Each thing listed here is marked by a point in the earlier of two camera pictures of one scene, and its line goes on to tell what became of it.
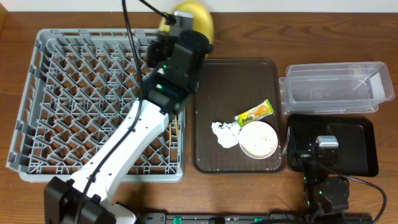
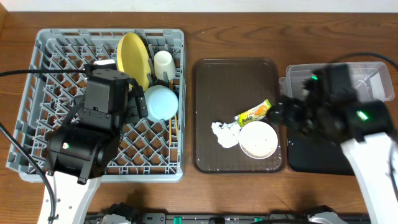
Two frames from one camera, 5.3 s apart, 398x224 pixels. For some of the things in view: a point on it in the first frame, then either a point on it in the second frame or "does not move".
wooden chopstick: [176, 126] does not move
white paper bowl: [258, 140] does not move
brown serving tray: [227, 88] does not move
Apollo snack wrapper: [255, 114] does not move
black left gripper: [160, 51] -> [134, 104]
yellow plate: [202, 21] -> [134, 59]
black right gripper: [298, 157] -> [294, 111]
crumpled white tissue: [227, 133] does not move
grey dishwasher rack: [80, 90] does not move
